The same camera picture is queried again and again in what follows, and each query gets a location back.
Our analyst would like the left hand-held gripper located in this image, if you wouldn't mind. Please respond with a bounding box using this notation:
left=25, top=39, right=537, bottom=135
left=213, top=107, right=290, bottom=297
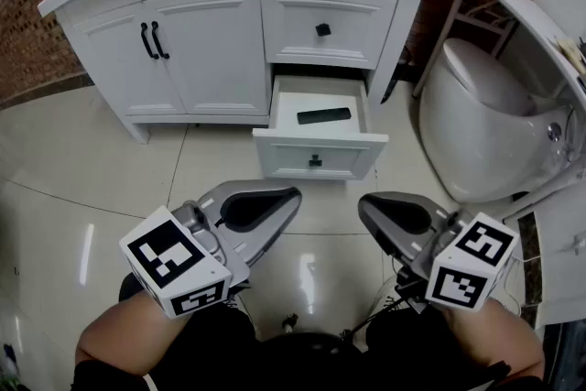
left=119, top=179, right=304, bottom=320

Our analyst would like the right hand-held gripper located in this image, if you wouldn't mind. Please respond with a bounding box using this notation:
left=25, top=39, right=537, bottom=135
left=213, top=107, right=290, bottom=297
left=358, top=191, right=521, bottom=313

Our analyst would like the white drawer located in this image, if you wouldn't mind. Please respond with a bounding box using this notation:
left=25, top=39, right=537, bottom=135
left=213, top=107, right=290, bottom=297
left=259, top=0, right=400, bottom=71
left=252, top=74, right=390, bottom=181

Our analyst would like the black remote control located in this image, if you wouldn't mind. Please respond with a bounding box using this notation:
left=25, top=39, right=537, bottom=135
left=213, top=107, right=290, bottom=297
left=296, top=106, right=353, bottom=126

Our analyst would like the person's right forearm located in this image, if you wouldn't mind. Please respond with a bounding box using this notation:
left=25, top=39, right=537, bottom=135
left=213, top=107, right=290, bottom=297
left=439, top=296, right=547, bottom=382

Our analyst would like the person's left forearm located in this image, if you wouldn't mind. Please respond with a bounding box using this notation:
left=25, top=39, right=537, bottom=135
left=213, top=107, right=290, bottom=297
left=74, top=293, right=194, bottom=377

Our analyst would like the white closed drawer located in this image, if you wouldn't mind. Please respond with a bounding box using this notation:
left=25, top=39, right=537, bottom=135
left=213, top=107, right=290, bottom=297
left=259, top=0, right=400, bottom=71

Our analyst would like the person's right white shoe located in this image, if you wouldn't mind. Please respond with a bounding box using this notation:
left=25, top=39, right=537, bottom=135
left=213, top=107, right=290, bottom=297
left=364, top=277, right=407, bottom=331

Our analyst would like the person's white shoe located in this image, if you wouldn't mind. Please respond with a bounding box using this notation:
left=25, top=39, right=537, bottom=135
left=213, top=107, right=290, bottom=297
left=219, top=283, right=253, bottom=329
left=364, top=277, right=407, bottom=331

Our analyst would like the person's left white shoe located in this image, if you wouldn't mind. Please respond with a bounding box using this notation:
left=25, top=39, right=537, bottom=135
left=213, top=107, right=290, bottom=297
left=219, top=283, right=253, bottom=329

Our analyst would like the white toilet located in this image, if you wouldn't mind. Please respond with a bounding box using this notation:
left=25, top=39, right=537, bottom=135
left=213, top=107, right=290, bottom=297
left=418, top=37, right=583, bottom=204

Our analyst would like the person's black clothing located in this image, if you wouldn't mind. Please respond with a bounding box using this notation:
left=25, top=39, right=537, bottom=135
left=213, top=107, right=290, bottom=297
left=71, top=273, right=548, bottom=391

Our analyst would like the white cabinet door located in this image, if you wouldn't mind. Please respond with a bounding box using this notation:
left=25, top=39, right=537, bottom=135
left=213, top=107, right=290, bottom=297
left=142, top=0, right=272, bottom=116
left=71, top=0, right=188, bottom=116

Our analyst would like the white toilet lid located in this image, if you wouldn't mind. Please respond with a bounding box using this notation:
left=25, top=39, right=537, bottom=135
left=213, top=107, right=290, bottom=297
left=440, top=37, right=533, bottom=118

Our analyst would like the white floor panel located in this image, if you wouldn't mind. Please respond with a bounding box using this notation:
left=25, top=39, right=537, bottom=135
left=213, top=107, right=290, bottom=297
left=532, top=181, right=586, bottom=330

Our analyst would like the white panel latch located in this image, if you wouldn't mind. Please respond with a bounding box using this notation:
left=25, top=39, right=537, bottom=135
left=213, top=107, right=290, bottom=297
left=558, top=232, right=586, bottom=258

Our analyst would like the beige cloth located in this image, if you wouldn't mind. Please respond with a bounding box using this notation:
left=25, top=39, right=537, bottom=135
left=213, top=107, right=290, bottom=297
left=555, top=36, right=586, bottom=77

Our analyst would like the black cable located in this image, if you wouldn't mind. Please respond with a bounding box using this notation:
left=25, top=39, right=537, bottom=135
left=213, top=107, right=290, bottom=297
left=337, top=288, right=416, bottom=345

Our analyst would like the white cable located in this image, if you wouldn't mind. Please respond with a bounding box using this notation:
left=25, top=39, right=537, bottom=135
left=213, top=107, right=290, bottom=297
left=500, top=250, right=536, bottom=318

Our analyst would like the black door handle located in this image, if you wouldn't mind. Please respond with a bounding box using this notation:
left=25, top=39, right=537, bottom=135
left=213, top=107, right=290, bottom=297
left=139, top=22, right=160, bottom=60
left=150, top=20, right=171, bottom=60

